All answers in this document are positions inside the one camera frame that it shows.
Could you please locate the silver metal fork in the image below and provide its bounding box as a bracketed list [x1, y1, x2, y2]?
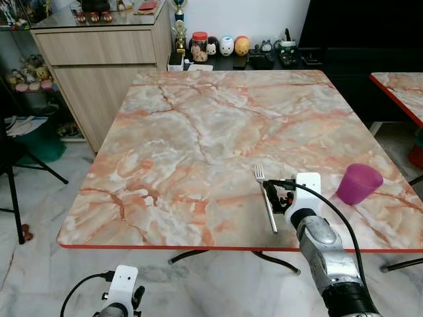
[254, 165, 279, 234]

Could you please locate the purple plastic cup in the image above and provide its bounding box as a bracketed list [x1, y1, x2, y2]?
[336, 164, 384, 205]

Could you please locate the orange marble pattern table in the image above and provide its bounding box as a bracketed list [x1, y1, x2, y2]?
[369, 71, 423, 127]
[56, 69, 423, 275]

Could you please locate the red plastic stool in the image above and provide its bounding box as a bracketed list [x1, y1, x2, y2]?
[408, 144, 423, 170]

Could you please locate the dark mug with pens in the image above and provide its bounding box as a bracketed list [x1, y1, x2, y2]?
[278, 28, 299, 65]

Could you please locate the grey small figurine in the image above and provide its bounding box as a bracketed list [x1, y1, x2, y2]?
[258, 40, 276, 55]

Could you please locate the yellow egg figurine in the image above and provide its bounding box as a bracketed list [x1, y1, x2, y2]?
[234, 36, 250, 57]

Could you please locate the black white egg figurine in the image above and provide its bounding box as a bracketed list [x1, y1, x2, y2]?
[206, 36, 221, 57]

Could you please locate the white small box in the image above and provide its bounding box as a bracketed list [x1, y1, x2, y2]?
[168, 53, 185, 72]

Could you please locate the red lidded clear jar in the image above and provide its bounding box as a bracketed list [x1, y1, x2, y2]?
[190, 32, 209, 63]

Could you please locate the black tripod stand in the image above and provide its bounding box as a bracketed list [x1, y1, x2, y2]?
[0, 79, 69, 246]

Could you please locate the green plastic bin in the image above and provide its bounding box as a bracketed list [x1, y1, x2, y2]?
[13, 119, 67, 164]

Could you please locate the gold trophy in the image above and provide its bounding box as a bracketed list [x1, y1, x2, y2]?
[173, 0, 188, 53]

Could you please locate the black television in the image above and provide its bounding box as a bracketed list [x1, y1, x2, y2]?
[299, 0, 423, 51]

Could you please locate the light wooden cabinet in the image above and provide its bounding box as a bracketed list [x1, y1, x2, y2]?
[32, 5, 174, 153]

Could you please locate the white paper stack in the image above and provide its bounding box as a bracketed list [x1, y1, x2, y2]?
[5, 116, 49, 137]

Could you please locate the glass display cabinet with toys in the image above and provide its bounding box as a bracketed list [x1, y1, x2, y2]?
[0, 0, 87, 143]

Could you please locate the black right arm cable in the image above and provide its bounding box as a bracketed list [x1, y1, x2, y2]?
[266, 177, 366, 291]

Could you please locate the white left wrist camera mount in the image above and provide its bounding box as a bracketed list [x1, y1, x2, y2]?
[108, 265, 139, 312]

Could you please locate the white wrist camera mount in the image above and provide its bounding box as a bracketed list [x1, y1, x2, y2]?
[293, 172, 323, 212]
[108, 265, 139, 312]

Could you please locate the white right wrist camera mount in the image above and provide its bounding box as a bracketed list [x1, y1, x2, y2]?
[293, 172, 323, 212]

